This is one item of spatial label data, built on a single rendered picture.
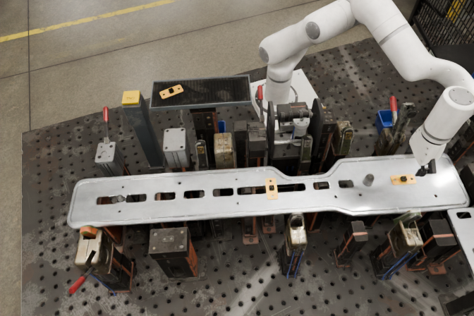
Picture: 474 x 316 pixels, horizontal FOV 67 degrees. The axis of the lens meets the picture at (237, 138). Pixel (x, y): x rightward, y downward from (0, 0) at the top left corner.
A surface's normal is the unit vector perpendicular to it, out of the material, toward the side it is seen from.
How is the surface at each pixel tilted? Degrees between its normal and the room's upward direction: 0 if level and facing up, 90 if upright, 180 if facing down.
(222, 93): 0
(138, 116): 90
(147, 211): 0
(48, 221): 0
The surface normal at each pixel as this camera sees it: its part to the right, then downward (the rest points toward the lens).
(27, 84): -0.04, -0.58
